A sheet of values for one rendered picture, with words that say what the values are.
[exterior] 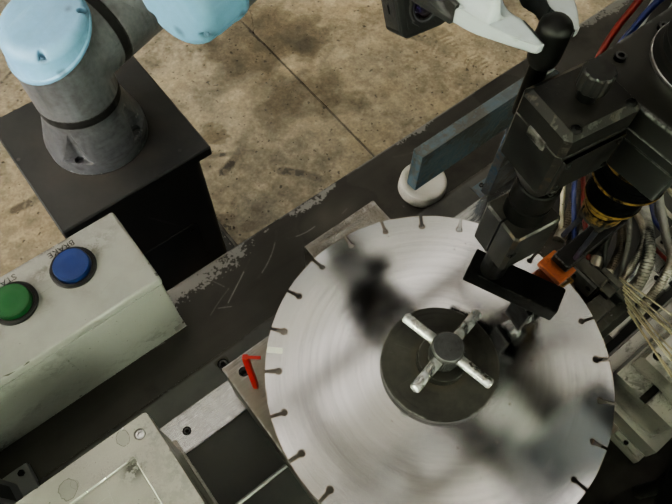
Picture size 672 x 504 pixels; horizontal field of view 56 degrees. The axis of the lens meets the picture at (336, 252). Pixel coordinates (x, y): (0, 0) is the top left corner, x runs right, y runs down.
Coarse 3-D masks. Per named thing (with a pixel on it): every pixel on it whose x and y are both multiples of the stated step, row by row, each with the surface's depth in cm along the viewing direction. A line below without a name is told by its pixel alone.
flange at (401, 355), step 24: (432, 312) 61; (456, 312) 61; (408, 336) 60; (480, 336) 60; (384, 360) 59; (408, 360) 59; (480, 360) 59; (408, 384) 58; (432, 384) 58; (456, 384) 58; (480, 384) 58; (408, 408) 57; (432, 408) 57; (456, 408) 57; (480, 408) 57
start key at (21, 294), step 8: (0, 288) 67; (8, 288) 67; (16, 288) 67; (24, 288) 67; (0, 296) 67; (8, 296) 67; (16, 296) 67; (24, 296) 67; (32, 296) 68; (0, 304) 66; (8, 304) 66; (16, 304) 66; (24, 304) 66; (0, 312) 66; (8, 312) 66; (16, 312) 66; (24, 312) 66; (8, 320) 66
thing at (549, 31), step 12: (552, 12) 35; (540, 24) 35; (552, 24) 35; (564, 24) 35; (540, 36) 35; (552, 36) 35; (564, 36) 35; (552, 48) 36; (564, 48) 36; (528, 60) 37; (540, 60) 37; (552, 60) 36; (528, 72) 38; (540, 72) 38; (528, 84) 39; (516, 108) 41
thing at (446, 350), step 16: (416, 320) 56; (464, 320) 57; (432, 336) 56; (448, 336) 55; (464, 336) 56; (432, 352) 55; (448, 352) 55; (464, 352) 55; (432, 368) 54; (448, 368) 56; (464, 368) 55; (416, 384) 54
